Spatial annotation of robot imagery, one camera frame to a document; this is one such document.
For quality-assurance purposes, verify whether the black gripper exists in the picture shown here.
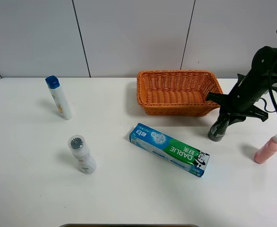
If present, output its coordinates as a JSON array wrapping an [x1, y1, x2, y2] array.
[[207, 73, 269, 123]]

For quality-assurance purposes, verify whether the dark grey cosmetic tube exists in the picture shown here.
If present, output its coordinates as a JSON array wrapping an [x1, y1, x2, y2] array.
[[208, 115, 230, 142]]

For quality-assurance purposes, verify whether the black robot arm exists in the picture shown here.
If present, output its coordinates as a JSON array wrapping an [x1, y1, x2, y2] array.
[[206, 46, 277, 124]]

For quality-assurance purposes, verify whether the orange woven basket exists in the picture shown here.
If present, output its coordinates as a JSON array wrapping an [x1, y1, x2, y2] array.
[[137, 70, 223, 117]]

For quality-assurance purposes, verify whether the blue green toothpaste box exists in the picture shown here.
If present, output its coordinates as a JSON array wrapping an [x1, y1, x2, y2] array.
[[130, 123, 210, 177]]

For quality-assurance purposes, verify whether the pink bottle white cap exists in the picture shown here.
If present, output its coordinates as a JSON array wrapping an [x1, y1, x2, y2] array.
[[254, 134, 277, 164]]

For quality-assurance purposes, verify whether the white bottle clear cap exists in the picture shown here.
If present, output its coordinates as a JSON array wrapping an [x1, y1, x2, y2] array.
[[68, 135, 96, 174]]

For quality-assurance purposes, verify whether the white bottle blue cap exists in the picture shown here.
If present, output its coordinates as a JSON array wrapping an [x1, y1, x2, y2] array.
[[45, 76, 73, 120]]

